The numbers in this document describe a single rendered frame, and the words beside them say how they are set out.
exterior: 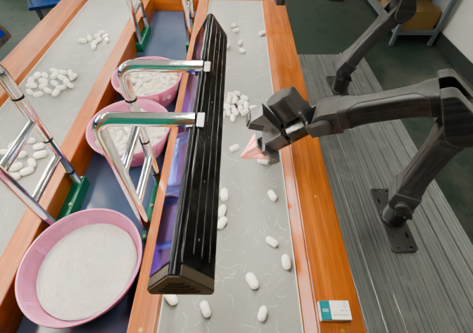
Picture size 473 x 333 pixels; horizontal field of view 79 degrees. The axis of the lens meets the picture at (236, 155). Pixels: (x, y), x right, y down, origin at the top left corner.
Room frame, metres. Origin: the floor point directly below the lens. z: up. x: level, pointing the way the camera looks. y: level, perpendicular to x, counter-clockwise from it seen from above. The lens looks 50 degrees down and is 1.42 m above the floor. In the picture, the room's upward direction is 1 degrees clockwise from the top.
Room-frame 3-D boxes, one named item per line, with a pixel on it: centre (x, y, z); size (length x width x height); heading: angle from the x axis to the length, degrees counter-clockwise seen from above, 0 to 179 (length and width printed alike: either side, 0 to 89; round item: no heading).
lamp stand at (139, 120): (0.41, 0.15, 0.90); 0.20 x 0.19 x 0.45; 1
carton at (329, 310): (0.14, -0.21, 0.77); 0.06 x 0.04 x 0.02; 91
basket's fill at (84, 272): (0.23, 0.35, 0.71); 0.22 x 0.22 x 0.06
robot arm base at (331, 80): (1.01, -0.43, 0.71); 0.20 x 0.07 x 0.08; 3
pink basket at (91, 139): (0.67, 0.35, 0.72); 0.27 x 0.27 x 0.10
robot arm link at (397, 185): (0.42, -0.43, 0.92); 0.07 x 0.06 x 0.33; 160
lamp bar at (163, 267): (0.41, 0.07, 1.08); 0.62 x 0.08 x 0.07; 1
